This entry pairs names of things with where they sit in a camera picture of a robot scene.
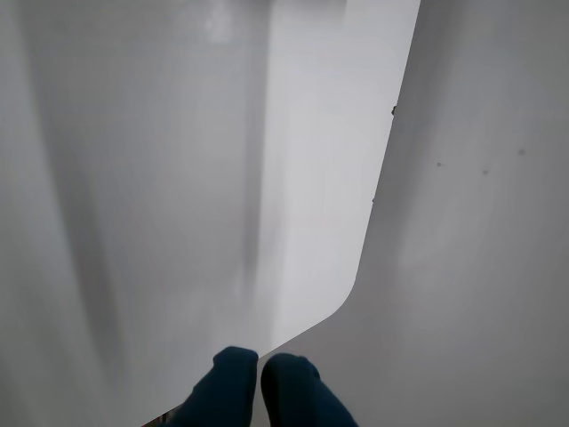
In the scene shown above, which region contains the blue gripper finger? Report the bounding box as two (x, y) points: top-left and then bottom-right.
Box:
(168, 346), (260, 427)
(260, 353), (359, 427)

